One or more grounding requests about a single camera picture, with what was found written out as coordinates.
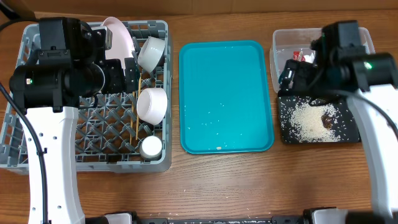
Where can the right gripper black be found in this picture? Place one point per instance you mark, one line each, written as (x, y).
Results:
(288, 74)

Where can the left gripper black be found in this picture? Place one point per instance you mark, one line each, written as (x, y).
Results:
(117, 83)

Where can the red snack wrapper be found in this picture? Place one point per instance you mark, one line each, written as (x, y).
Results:
(298, 56)

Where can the grey round bowl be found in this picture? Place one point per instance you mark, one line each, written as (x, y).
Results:
(151, 53)

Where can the large white round plate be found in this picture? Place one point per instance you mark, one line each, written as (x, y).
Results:
(121, 45)

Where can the pink bowl with food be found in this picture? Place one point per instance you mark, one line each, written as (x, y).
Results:
(152, 105)

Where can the small white cup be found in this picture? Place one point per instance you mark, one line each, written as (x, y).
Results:
(151, 148)

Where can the white paper napkin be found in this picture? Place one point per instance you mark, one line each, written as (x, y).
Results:
(309, 58)

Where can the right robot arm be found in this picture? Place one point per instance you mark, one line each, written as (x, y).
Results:
(368, 83)

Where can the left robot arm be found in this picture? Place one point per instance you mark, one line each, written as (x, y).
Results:
(46, 93)

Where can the clear plastic waste bin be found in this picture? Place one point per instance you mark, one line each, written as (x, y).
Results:
(284, 43)

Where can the black rectangular tray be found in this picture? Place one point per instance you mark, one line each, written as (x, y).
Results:
(284, 137)

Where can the spilled rice pile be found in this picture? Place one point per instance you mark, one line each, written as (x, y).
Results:
(311, 123)

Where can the brown food lump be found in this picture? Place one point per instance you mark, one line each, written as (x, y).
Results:
(327, 121)

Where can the teal plastic serving tray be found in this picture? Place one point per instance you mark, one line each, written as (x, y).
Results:
(224, 99)

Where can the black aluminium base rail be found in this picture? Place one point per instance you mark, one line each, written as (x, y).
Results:
(217, 221)

